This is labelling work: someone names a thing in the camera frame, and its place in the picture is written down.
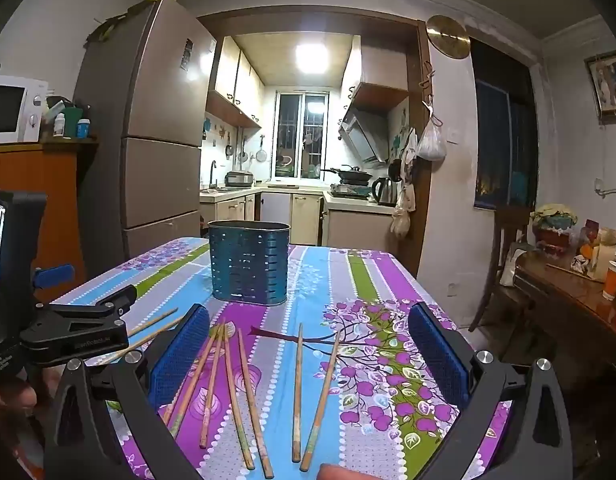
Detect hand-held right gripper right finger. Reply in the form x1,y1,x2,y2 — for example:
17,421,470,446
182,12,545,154
408,302,574,480

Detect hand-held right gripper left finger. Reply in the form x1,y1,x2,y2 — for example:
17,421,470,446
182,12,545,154
43,304,212,480

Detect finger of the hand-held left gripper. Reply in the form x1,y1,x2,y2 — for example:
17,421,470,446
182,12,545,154
34,284,139,322
19,316,130,358

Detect blue metal utensil holder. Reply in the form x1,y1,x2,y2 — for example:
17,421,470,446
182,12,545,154
207,219,292,307

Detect person's left hand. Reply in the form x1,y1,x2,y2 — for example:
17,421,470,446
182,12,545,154
0,367,56,418

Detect person's right hand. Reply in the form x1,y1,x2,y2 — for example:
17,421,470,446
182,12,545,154
319,462,359,480

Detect orange wooden cabinet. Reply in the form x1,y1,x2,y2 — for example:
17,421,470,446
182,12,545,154
0,139,100,306

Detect white microwave oven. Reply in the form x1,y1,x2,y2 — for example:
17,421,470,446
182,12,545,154
0,74,49,146

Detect brown wooden side table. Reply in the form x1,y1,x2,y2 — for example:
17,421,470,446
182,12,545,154
512,246,616,392

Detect green plastic container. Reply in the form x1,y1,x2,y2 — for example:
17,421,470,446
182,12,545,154
60,105,84,137

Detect white paper box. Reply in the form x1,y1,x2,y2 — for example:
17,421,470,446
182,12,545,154
44,96,69,122

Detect floral purple tablecloth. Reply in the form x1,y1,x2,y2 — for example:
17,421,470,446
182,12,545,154
53,236,512,480

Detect hanging beige bag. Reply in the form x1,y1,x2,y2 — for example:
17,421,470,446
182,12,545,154
390,182,418,239

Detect steel electric kettle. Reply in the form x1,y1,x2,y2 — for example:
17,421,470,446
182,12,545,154
371,176,400,207

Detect potted white flowers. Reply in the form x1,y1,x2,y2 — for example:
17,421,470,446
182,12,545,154
530,203,579,254

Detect beige kitchen base cabinets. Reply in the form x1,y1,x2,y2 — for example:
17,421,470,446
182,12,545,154
199,185,399,249

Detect gas stove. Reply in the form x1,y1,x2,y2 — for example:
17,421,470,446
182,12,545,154
329,182,374,199

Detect silver refrigerator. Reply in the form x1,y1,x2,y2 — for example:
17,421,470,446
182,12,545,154
73,0,219,263

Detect white paper package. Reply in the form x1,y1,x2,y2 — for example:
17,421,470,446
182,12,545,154
590,227,616,281

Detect black wok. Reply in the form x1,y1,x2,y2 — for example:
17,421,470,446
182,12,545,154
320,164,374,184

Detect hanging white cloth bag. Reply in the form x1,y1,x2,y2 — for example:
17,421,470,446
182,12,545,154
395,127,419,167

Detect hanging clear plastic bag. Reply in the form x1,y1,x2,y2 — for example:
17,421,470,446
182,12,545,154
416,102,448,162

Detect dark green cloth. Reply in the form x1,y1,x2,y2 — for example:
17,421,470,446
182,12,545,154
88,0,175,44

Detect steel range hood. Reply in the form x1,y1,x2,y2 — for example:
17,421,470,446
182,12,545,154
337,107,391,164

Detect kitchen window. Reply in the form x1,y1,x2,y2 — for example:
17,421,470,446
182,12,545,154
275,91,331,181

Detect ceiling light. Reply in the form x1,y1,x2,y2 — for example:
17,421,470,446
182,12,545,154
294,42,330,75

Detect beige wall cabinets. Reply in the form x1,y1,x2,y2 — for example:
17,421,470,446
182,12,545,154
205,35,267,129

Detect brown-edged wall cabinet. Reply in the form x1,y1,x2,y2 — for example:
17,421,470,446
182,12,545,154
340,45,411,109

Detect framed wall picture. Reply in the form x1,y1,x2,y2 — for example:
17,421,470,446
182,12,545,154
584,50,616,124

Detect gold round wall clock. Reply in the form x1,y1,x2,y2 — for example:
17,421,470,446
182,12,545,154
426,14,471,59

